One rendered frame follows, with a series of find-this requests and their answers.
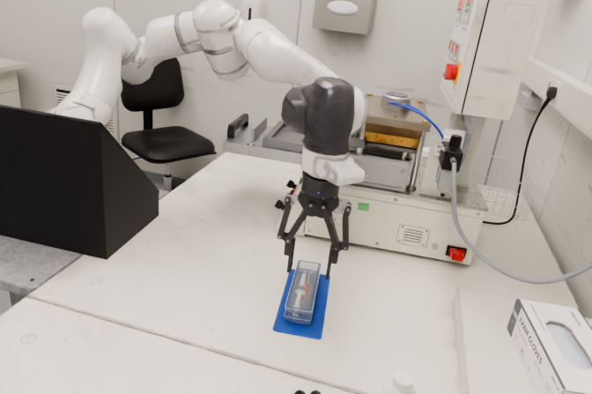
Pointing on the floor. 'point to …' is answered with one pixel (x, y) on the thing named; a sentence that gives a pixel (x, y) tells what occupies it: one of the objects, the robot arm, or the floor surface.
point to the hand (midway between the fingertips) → (309, 261)
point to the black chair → (174, 145)
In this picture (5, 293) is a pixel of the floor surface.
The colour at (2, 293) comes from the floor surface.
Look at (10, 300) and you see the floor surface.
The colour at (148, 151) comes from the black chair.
